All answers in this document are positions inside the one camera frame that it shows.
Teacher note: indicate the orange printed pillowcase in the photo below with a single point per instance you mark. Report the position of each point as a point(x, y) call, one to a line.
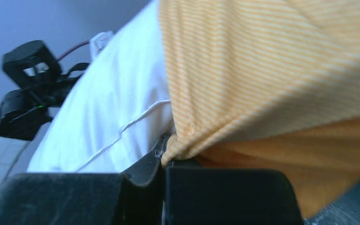
point(267, 84)

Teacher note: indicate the white pillow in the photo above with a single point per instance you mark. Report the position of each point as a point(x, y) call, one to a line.
point(117, 110)

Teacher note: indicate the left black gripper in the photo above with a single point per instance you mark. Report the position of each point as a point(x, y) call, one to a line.
point(42, 85)

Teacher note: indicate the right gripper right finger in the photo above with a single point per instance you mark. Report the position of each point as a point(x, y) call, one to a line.
point(195, 195)

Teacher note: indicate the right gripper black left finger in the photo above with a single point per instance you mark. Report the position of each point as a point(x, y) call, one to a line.
point(132, 197)

